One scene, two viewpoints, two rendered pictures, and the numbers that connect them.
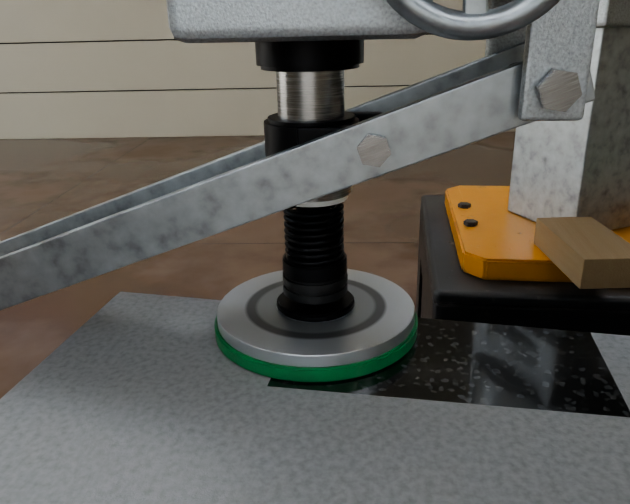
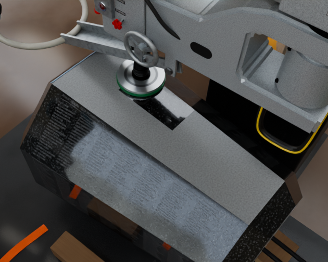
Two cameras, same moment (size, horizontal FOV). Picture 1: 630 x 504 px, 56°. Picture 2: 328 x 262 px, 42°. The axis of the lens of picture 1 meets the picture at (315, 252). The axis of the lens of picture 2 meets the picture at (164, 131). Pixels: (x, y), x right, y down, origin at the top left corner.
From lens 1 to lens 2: 1.40 m
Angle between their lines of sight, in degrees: 40
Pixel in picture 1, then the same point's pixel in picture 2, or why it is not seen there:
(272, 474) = (104, 108)
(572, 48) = (171, 65)
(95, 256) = (94, 48)
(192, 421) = (100, 91)
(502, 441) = (144, 122)
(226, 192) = (117, 51)
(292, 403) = (119, 96)
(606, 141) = not seen: hidden behind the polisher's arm
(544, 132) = not seen: hidden behind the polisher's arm
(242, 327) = (121, 74)
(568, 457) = (151, 130)
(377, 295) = (156, 77)
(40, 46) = not seen: outside the picture
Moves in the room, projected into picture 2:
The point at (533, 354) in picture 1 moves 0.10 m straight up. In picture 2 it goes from (174, 108) to (176, 94)
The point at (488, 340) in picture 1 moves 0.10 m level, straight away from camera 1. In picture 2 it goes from (171, 100) to (188, 89)
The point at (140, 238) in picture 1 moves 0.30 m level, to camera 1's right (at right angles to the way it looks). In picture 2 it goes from (102, 49) to (162, 78)
